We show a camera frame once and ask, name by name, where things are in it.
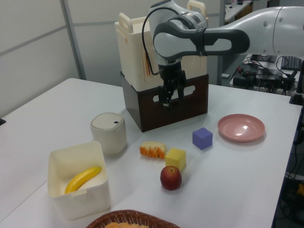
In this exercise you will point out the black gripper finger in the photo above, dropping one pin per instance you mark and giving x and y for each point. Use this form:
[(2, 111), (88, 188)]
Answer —
[(165, 93), (182, 84)]

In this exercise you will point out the cream plastic basket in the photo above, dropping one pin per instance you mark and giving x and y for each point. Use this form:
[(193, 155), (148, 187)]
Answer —
[(133, 54)]

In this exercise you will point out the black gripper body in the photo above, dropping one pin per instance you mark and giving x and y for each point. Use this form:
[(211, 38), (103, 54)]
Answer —
[(171, 72)]

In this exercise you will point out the light background desk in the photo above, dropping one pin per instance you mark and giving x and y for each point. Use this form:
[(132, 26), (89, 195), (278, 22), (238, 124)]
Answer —
[(237, 12)]

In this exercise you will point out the yellow toy banana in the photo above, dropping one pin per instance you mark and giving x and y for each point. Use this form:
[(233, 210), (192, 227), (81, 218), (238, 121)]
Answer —
[(83, 178)]

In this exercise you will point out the purple cube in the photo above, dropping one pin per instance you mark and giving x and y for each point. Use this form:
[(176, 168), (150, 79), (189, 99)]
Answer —
[(202, 140)]

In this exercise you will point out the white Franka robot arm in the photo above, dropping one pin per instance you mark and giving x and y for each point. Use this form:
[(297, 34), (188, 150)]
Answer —
[(261, 23)]

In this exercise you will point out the yellow cube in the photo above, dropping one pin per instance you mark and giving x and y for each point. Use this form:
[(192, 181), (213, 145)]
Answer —
[(175, 160)]

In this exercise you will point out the cream open plastic box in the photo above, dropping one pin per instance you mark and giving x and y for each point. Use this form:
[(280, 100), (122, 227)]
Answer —
[(83, 204)]

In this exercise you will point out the brown wicker basket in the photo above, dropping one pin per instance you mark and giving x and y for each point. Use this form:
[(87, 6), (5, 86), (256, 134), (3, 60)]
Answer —
[(133, 213)]

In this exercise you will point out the red toy apple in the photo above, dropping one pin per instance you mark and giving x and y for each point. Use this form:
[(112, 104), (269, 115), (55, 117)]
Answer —
[(171, 179)]

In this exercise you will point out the black camera stand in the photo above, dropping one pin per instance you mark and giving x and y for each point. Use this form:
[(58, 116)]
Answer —
[(298, 95)]

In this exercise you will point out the black keyboard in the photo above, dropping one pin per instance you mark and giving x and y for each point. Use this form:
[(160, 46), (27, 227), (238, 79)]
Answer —
[(291, 63)]

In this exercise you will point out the black flat object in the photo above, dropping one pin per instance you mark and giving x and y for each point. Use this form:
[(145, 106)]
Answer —
[(2, 122)]

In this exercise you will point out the toy bread slice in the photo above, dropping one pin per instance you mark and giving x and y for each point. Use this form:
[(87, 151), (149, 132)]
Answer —
[(126, 225)]

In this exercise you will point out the black monitor base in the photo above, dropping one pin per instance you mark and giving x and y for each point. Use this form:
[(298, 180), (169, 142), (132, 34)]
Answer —
[(261, 58)]

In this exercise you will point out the toy sandwich piece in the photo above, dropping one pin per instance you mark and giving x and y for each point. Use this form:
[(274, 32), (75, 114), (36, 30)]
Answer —
[(153, 150)]

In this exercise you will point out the small cream trash can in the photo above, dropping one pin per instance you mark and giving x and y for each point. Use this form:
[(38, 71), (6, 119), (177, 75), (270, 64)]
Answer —
[(108, 140)]

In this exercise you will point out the black computer box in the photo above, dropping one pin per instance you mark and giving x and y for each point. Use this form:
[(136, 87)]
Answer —
[(242, 80)]

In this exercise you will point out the dark brown wooden crate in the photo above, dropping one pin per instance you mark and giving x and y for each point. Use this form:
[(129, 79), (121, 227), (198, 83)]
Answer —
[(147, 111)]

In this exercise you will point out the pink plate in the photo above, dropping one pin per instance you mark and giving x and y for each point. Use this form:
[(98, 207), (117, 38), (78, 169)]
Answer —
[(241, 128)]

